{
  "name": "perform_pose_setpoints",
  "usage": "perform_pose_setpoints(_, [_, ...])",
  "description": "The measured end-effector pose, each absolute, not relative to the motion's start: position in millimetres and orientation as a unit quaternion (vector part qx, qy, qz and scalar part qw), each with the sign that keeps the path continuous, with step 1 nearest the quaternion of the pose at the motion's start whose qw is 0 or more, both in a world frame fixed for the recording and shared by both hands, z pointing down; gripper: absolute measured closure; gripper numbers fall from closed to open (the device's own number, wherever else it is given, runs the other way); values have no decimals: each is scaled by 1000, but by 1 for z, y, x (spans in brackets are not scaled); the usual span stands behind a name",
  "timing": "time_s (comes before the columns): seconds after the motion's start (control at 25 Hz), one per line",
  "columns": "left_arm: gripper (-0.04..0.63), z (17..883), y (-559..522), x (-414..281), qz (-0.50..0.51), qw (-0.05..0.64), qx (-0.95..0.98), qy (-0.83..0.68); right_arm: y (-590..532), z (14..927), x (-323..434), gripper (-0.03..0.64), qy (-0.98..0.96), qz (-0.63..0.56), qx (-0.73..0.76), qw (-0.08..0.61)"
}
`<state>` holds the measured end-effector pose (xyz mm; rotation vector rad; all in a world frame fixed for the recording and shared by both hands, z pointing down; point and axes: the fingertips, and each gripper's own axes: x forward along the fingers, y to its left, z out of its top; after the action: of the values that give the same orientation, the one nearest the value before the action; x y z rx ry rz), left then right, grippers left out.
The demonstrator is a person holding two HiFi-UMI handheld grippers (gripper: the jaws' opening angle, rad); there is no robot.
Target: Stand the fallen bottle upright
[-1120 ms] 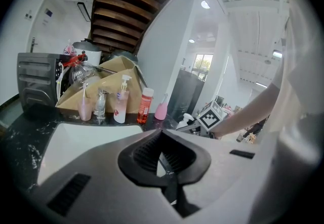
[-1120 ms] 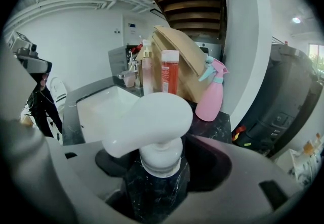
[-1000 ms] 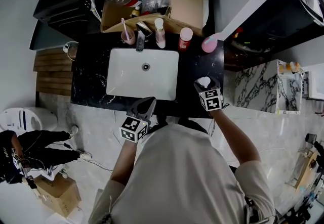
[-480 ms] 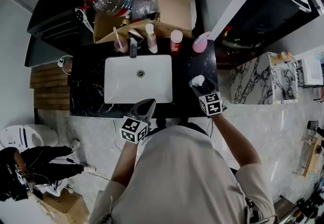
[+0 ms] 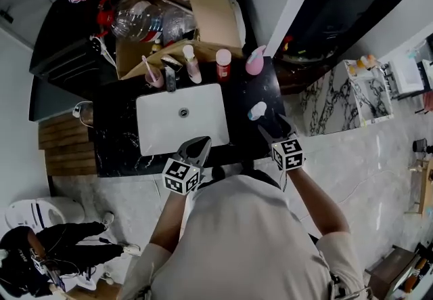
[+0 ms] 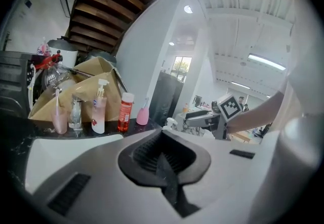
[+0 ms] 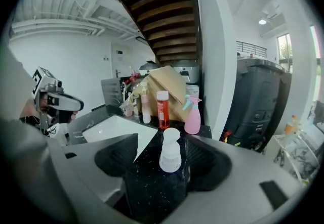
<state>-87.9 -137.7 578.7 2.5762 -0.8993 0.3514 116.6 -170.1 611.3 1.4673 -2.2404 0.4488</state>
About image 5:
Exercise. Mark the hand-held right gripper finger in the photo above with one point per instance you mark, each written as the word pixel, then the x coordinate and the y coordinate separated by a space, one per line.
pixel 269 136
pixel 290 127

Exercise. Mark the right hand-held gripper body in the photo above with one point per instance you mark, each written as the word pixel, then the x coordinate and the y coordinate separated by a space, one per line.
pixel 289 154

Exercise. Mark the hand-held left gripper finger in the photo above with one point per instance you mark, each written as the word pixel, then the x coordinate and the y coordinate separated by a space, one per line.
pixel 204 153
pixel 189 149

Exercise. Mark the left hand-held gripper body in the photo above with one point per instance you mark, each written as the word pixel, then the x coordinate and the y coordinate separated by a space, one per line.
pixel 181 176

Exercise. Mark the clear pump bottle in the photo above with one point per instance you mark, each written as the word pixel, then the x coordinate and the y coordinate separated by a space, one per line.
pixel 257 110

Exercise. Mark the person's right forearm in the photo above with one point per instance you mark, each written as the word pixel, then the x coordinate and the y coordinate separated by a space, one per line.
pixel 318 204

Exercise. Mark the person's left forearm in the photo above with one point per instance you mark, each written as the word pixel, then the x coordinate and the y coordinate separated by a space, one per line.
pixel 167 224

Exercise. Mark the pink spray bottle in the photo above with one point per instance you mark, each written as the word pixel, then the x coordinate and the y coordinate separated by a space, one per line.
pixel 255 63

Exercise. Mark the red bottle with pink cap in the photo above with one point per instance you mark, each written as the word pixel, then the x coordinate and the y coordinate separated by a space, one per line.
pixel 223 68

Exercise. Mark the pink lotion pump bottle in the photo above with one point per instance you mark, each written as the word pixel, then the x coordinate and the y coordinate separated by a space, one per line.
pixel 193 66

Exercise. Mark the person's left black shoe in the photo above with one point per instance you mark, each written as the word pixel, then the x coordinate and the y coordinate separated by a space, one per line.
pixel 218 173

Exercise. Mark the white sink basin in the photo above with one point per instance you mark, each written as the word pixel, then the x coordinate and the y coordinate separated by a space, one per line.
pixel 162 122

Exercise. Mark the white marble cabinet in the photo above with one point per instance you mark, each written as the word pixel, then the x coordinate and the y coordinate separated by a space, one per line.
pixel 338 99

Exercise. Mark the black marble vanity table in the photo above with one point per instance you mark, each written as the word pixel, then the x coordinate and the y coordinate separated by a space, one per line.
pixel 115 143

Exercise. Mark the pink cup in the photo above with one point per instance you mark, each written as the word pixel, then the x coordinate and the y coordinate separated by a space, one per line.
pixel 155 78

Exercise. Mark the pink toothbrush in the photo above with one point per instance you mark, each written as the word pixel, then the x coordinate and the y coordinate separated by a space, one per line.
pixel 148 66

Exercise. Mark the person's white shirt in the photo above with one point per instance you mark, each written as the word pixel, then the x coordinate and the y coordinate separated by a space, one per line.
pixel 247 244

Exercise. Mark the row of amber vials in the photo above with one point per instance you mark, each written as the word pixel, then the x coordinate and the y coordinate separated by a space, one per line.
pixel 363 63

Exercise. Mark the wooden slatted steps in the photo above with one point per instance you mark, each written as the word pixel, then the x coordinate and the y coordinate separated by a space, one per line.
pixel 67 149

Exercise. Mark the white plug adapter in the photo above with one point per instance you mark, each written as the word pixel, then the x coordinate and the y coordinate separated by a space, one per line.
pixel 78 109

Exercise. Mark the crumpled clear plastic bag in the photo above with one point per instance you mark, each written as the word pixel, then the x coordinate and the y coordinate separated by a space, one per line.
pixel 177 26

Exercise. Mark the white washbasin cabinet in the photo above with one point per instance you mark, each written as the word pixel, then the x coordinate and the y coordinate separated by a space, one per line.
pixel 407 76

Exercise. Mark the tall black appliance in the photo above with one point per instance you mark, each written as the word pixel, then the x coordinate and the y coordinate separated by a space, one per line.
pixel 338 7

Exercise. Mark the small black container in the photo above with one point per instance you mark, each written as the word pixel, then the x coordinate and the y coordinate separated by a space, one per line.
pixel 419 145

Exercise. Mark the open cardboard box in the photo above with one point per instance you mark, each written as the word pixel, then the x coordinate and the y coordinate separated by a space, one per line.
pixel 209 11

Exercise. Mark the wooden stool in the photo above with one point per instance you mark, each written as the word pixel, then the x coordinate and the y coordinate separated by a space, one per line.
pixel 424 187

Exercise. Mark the large clear water jug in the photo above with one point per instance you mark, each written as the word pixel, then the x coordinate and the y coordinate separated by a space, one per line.
pixel 135 21

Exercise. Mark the white toilet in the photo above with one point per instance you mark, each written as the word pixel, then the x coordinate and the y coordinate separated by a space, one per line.
pixel 40 212

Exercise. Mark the dark grey board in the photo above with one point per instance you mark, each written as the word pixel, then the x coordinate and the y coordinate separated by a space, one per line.
pixel 50 102

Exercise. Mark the black drawer cabinet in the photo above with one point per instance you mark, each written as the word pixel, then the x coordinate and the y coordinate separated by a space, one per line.
pixel 64 51

